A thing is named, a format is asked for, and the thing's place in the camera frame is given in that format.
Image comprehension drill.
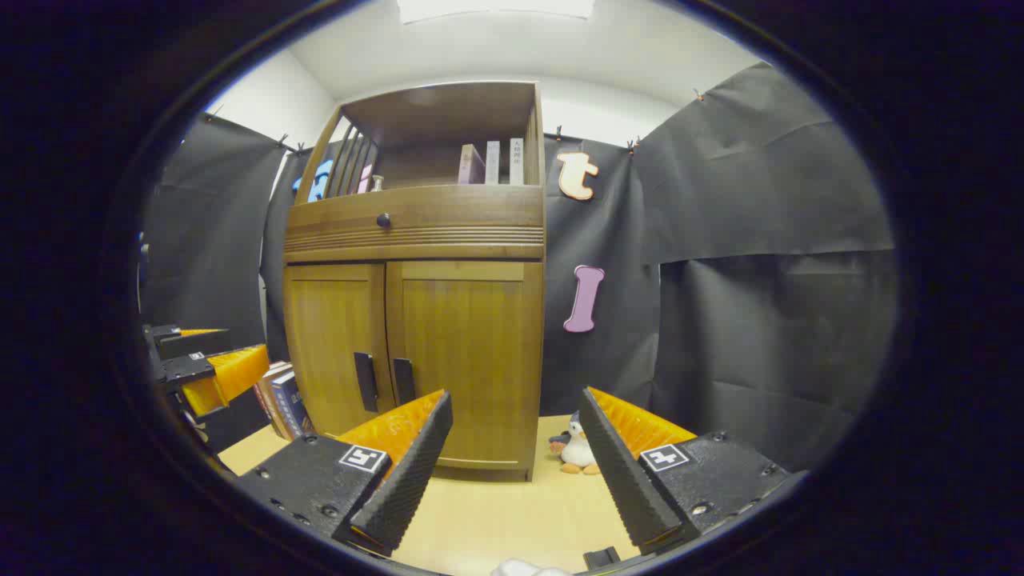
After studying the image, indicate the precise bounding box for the wooden cabinet drawer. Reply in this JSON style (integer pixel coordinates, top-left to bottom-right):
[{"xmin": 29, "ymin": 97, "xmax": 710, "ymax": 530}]
[{"xmin": 284, "ymin": 184, "xmax": 546, "ymax": 263}]

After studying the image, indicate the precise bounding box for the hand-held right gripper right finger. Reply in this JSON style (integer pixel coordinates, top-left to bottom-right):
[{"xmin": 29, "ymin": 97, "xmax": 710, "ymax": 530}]
[{"xmin": 578, "ymin": 386, "xmax": 807, "ymax": 556}]

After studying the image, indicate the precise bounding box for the black door handle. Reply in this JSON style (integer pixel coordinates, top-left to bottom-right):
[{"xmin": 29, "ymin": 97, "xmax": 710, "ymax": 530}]
[
  {"xmin": 354, "ymin": 352, "xmax": 379, "ymax": 414},
  {"xmin": 391, "ymin": 358, "xmax": 417, "ymax": 406}
]

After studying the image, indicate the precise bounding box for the dark blue book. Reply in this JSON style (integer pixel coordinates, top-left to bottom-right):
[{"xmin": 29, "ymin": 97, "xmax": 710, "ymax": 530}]
[{"xmin": 270, "ymin": 370, "xmax": 314, "ymax": 439}]

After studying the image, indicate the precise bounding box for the black backdrop cloth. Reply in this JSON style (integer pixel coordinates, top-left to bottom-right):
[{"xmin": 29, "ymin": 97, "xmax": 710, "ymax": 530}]
[{"xmin": 140, "ymin": 62, "xmax": 897, "ymax": 473}]

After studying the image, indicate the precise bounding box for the ceiling light panel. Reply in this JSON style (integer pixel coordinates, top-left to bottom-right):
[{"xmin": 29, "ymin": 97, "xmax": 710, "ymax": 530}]
[{"xmin": 398, "ymin": 0, "xmax": 595, "ymax": 23}]

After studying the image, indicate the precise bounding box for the wooden shoe cabinet door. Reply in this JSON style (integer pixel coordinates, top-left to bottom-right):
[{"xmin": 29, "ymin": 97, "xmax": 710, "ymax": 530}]
[
  {"xmin": 284, "ymin": 262, "xmax": 397, "ymax": 439},
  {"xmin": 386, "ymin": 260, "xmax": 545, "ymax": 473}
]

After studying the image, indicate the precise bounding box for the plush penguin toy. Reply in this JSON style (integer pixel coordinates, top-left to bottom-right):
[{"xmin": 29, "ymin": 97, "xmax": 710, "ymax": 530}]
[{"xmin": 549, "ymin": 412, "xmax": 601, "ymax": 476}]

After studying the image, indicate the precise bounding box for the wooden double-door shoe cabinet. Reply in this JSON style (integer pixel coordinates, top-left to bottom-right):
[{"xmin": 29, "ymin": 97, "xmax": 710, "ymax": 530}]
[{"xmin": 282, "ymin": 80, "xmax": 547, "ymax": 482}]

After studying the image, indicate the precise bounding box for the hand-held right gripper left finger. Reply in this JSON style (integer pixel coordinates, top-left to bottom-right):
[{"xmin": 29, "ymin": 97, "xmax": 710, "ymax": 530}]
[{"xmin": 236, "ymin": 390, "xmax": 454, "ymax": 558}]

